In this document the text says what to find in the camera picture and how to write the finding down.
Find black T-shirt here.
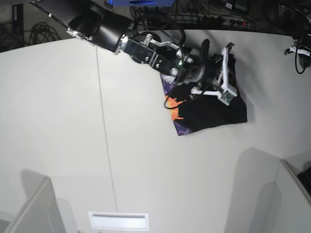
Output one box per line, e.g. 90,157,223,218
159,52,248,137

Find black keyboard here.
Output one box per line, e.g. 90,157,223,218
298,167,311,194

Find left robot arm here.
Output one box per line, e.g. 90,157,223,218
284,0,311,57

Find blue box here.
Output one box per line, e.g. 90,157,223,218
100,0,175,9

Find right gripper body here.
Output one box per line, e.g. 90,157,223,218
186,54,223,85

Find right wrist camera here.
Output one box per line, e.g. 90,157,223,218
218,90,237,106

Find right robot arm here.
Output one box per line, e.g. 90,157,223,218
32,0,238,104

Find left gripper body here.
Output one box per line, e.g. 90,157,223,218
294,35,311,55

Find white power strip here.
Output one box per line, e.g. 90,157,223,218
170,13,256,29

